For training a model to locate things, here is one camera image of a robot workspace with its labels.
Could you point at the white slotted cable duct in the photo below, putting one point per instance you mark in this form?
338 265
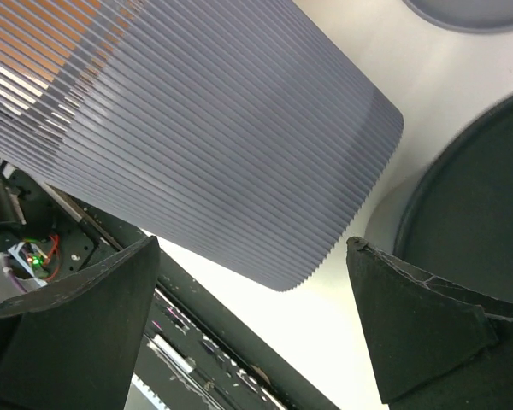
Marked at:
145 390

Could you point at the black cylindrical bin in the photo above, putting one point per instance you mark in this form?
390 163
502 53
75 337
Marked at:
454 218

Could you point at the grey slatted basket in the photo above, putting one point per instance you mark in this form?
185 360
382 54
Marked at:
235 129

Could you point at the orange round bin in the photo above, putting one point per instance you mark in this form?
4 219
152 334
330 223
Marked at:
39 39

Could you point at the grey round bin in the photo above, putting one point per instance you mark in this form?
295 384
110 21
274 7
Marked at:
466 15

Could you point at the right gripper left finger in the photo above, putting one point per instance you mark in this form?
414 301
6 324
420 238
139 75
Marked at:
73 344

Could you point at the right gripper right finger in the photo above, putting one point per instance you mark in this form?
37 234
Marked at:
433 344

